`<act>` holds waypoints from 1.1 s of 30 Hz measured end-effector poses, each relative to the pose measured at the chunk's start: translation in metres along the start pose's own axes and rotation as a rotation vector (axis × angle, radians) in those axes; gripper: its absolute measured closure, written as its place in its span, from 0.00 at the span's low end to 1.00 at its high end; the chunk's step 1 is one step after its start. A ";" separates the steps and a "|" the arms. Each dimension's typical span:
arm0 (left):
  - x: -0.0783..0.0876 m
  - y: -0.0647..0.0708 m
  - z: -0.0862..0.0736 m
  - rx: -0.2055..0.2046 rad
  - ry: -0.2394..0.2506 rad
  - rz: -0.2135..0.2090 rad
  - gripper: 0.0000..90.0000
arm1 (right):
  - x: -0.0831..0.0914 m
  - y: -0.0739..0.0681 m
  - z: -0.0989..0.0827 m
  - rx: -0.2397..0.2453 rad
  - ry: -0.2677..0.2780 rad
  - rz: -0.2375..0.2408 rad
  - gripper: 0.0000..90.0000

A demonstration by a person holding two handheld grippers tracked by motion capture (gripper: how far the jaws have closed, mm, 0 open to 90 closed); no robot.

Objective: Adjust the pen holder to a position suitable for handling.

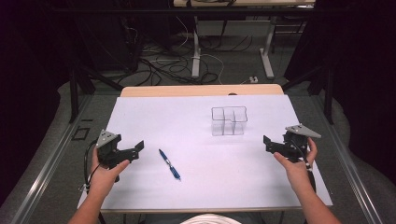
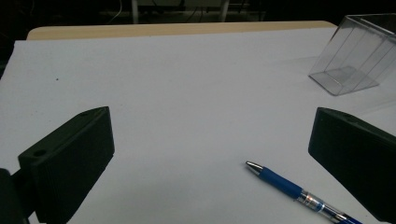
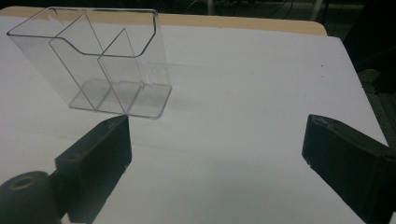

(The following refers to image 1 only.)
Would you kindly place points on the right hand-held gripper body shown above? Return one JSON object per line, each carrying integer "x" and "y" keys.
{"x": 295, "y": 141}

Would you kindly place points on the person's left hand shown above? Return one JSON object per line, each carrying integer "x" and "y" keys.
{"x": 104, "y": 179}

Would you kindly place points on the white table cover sheet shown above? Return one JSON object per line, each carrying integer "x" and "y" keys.
{"x": 202, "y": 168}

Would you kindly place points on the wooden table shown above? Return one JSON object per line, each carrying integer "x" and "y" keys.
{"x": 199, "y": 90}

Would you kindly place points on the person's right hand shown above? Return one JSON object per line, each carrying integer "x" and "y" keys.
{"x": 297, "y": 169}

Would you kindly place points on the person's white shirt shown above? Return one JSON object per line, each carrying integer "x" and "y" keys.
{"x": 211, "y": 219}

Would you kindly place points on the black metal stand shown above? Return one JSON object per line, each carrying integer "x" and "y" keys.
{"x": 76, "y": 90}
{"x": 323, "y": 90}

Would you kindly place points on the blue pen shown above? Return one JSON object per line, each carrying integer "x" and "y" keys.
{"x": 169, "y": 164}

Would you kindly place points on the metal floor rail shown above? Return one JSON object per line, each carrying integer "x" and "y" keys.
{"x": 46, "y": 165}
{"x": 348, "y": 161}

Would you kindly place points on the white desk leg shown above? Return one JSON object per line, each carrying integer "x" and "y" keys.
{"x": 196, "y": 53}
{"x": 267, "y": 53}

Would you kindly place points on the clear plastic organizer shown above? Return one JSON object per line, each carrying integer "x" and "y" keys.
{"x": 229, "y": 122}

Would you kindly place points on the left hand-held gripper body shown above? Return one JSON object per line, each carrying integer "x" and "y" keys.
{"x": 107, "y": 149}

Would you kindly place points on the white power plug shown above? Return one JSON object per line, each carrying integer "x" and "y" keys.
{"x": 253, "y": 79}

